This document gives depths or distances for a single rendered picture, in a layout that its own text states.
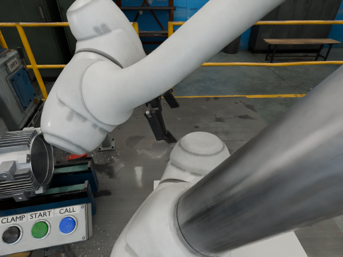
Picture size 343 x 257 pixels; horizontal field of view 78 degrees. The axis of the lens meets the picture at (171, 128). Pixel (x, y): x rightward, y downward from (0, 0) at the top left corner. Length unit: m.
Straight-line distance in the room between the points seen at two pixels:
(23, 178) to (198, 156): 0.46
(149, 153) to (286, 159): 0.84
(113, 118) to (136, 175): 0.59
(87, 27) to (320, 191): 0.39
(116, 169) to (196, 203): 0.69
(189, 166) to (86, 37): 0.32
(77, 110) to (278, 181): 0.27
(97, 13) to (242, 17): 0.24
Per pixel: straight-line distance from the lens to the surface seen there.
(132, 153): 1.00
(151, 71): 0.28
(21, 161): 0.67
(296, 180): 0.20
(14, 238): 0.54
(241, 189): 0.23
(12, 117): 1.24
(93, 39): 0.42
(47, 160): 0.83
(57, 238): 0.52
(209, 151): 0.47
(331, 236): 0.90
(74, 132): 0.34
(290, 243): 0.70
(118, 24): 0.44
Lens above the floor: 1.47
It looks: 36 degrees down
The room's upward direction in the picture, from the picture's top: straight up
